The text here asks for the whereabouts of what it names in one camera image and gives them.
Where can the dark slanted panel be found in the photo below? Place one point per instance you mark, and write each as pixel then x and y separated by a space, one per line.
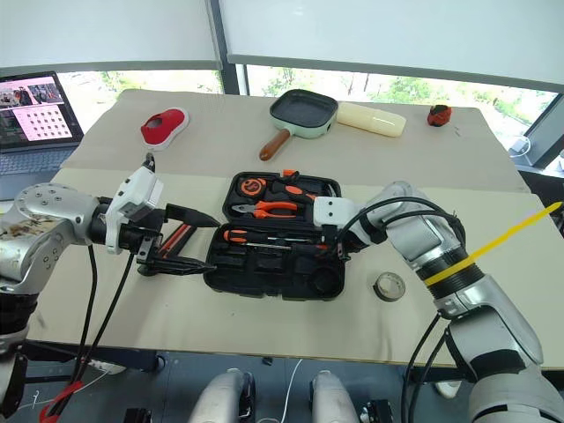
pixel 544 132

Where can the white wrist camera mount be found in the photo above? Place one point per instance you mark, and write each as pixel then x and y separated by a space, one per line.
pixel 136 185
pixel 330 211

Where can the mint green square frying pan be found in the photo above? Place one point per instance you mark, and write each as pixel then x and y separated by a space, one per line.
pixel 304 110

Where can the beige table cover sheet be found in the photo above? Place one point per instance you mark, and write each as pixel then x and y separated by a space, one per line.
pixel 176 317
pixel 374 154

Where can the black electrical tape roll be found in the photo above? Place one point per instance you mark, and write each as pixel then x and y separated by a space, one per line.
pixel 388 287

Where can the orange black utility knife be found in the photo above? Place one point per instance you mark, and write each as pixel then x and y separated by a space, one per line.
pixel 177 238

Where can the orange black tape measure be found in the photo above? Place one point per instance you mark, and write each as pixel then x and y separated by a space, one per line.
pixel 252 186

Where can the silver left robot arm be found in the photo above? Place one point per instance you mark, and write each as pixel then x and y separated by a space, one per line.
pixel 48 220

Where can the small red black object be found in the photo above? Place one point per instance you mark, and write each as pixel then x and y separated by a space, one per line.
pixel 439 116

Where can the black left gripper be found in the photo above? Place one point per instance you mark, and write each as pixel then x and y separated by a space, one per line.
pixel 132 240

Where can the black plastic tool case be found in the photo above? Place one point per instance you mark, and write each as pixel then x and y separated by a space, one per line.
pixel 264 282

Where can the white roller blind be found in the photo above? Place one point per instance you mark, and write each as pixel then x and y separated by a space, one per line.
pixel 106 31
pixel 396 31

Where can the dark window frame post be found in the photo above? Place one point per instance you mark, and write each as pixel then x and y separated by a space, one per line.
pixel 229 79

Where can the small white adapter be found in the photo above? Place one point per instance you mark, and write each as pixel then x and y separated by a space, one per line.
pixel 521 146

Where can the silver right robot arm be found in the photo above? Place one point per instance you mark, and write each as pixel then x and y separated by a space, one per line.
pixel 480 304

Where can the yellow zip tie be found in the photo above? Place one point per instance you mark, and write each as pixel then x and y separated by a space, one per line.
pixel 506 240

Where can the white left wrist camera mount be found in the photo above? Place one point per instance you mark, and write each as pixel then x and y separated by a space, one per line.
pixel 136 185

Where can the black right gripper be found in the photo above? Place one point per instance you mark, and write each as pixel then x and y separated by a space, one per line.
pixel 333 243

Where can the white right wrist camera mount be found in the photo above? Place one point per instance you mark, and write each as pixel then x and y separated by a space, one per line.
pixel 330 211

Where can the grey rounded leg shell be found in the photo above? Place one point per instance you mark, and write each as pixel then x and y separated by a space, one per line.
pixel 220 396
pixel 332 396

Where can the open laptop computer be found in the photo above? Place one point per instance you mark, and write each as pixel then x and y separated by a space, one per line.
pixel 35 110

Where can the cream oblong plastic case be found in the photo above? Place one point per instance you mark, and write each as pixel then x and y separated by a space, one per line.
pixel 370 120

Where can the red and white oval device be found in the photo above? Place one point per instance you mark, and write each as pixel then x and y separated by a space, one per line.
pixel 162 125

